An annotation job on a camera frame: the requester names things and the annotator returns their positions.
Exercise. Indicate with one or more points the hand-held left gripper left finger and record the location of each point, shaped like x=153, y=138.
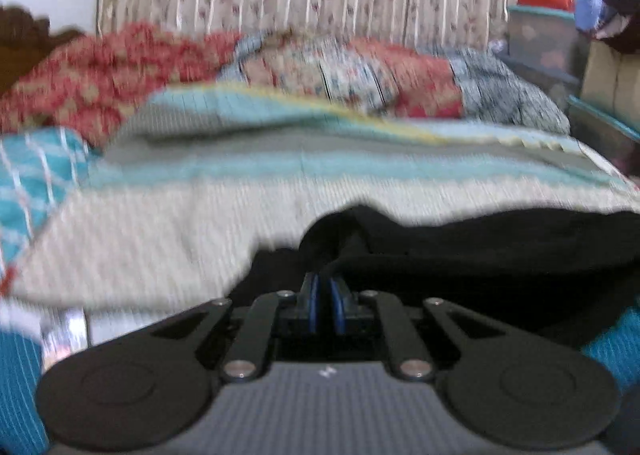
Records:
x=311, y=306

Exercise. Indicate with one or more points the red floral quilt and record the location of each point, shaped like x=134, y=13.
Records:
x=100, y=70

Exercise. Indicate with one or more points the black pants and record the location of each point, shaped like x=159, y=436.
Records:
x=475, y=260

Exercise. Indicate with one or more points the dark plush toy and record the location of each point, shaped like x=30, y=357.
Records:
x=622, y=5

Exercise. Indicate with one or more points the grey storage bin teal lid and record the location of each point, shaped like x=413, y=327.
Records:
x=605, y=140

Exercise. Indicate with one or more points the teal lattice bed sheet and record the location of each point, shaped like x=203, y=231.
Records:
x=30, y=185

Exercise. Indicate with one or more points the red box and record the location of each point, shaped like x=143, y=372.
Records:
x=545, y=0

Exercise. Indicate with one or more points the carved wooden headboard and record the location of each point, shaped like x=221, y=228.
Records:
x=20, y=45

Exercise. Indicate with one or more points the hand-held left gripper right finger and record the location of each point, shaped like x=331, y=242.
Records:
x=338, y=307

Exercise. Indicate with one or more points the smartphone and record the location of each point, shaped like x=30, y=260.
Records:
x=62, y=335

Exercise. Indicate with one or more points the beige cardboard box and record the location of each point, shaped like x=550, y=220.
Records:
x=610, y=80

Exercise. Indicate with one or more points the striped patchwork bedspread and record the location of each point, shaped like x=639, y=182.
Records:
x=250, y=215

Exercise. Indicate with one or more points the clear storage box teal lid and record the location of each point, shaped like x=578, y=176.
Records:
x=545, y=35

